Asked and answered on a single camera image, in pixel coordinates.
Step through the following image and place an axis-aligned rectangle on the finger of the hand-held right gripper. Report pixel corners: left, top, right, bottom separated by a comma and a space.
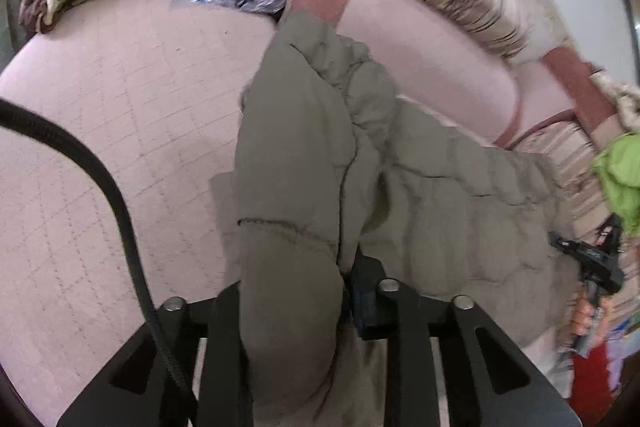
548, 232, 590, 260

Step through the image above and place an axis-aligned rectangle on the green cloth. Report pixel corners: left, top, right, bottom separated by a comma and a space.
591, 132, 640, 235

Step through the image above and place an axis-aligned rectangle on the pink pillow with red bands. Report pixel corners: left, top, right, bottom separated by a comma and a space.
277, 0, 526, 148
512, 46, 618, 142

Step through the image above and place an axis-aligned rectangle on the black cable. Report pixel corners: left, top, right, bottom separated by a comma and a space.
0, 98, 198, 427

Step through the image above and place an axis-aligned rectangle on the olive quilted jacket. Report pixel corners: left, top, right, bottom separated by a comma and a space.
210, 9, 576, 427

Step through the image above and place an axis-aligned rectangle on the pink quilted bed sheet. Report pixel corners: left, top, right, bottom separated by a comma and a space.
0, 0, 568, 427

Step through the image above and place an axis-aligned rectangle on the white printed cloth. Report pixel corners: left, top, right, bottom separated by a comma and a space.
602, 302, 640, 395

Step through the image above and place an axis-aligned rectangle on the cream patterned cloth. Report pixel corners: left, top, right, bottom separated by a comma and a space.
592, 71, 640, 135

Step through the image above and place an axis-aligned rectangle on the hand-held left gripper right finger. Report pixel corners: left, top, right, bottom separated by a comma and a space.
344, 254, 578, 427

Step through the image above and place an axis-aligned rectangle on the person's right forearm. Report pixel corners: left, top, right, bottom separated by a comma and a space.
569, 334, 625, 427

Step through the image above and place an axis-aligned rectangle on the person's right hand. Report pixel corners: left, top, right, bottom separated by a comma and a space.
569, 286, 615, 340

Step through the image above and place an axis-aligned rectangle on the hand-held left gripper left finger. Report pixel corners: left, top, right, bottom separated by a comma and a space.
57, 282, 253, 427

